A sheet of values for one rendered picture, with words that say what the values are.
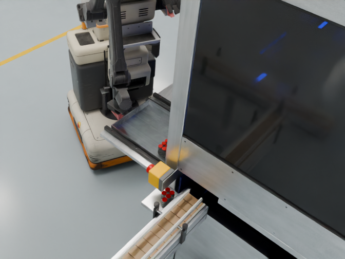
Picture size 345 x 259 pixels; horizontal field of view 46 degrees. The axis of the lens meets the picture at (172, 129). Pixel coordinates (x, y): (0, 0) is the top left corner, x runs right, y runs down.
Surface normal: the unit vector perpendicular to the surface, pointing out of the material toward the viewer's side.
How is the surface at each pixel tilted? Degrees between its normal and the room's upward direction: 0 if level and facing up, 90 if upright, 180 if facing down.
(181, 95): 90
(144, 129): 0
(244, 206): 90
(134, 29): 90
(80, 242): 0
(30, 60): 0
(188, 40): 90
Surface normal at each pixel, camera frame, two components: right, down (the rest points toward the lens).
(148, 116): 0.07, -0.71
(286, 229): -0.64, 0.51
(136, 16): 0.39, 0.76
